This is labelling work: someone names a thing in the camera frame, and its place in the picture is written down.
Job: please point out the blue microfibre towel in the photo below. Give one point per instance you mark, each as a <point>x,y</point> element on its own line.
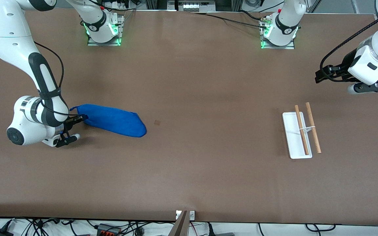
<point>116,121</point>

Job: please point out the grey camera pole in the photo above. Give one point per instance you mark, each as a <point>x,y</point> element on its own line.
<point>179,227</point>

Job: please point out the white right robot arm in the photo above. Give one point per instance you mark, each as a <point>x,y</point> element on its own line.
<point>8,32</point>

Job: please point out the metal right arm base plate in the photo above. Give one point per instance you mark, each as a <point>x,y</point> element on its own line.
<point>110,44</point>

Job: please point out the small metal edge bracket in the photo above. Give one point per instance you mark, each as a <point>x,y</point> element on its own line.
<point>192,215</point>

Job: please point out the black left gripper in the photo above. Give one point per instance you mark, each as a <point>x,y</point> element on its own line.
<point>346,65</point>

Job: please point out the black power adapter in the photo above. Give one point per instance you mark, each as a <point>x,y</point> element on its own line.
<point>0,233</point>

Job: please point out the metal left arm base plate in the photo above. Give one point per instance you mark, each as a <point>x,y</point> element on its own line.
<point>287,47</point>

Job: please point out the white rack with wooden rods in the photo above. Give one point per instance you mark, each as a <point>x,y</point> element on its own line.
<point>294,144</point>

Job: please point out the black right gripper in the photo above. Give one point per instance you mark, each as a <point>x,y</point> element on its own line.
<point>70,120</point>

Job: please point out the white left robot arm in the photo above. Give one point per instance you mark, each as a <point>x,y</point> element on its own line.
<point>372,62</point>

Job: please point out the grey flat box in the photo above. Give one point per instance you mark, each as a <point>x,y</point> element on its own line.
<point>225,234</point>

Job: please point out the black plug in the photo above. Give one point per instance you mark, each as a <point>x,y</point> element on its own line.
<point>210,229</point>

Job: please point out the white socket box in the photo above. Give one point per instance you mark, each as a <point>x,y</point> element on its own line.
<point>195,6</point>

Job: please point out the red and black connector block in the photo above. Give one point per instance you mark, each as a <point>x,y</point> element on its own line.
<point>108,231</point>

